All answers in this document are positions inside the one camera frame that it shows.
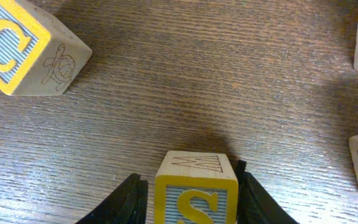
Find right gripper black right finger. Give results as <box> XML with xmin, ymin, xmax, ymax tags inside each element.
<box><xmin>235</xmin><ymin>160</ymin><xmax>298</xmax><ymax>224</ymax></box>

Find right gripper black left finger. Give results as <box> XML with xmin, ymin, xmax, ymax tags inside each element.
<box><xmin>76</xmin><ymin>173</ymin><xmax>149</xmax><ymax>224</ymax></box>

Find yellow block letter S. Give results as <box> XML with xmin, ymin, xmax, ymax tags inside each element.
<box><xmin>154</xmin><ymin>151</ymin><xmax>239</xmax><ymax>224</ymax></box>

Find yellow block letter C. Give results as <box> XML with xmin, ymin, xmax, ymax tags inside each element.
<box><xmin>0</xmin><ymin>0</ymin><xmax>93</xmax><ymax>96</ymax></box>

